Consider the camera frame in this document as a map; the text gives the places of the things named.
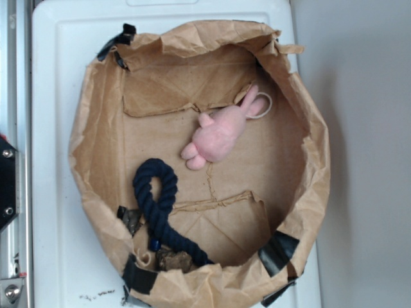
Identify pink plush bunny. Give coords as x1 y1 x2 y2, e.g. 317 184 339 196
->
180 85 273 171

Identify brown paper bag bin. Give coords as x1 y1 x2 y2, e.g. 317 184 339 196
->
69 20 330 307

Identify brown crumpled debris chunk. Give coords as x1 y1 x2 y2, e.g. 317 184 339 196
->
155 249 193 273

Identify dark blue rope toy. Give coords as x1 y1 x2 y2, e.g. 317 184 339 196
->
132 158 213 266

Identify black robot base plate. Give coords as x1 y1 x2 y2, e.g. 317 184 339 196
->
0 134 19 232

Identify grey metal frame rail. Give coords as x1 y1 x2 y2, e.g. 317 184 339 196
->
1 1 34 307

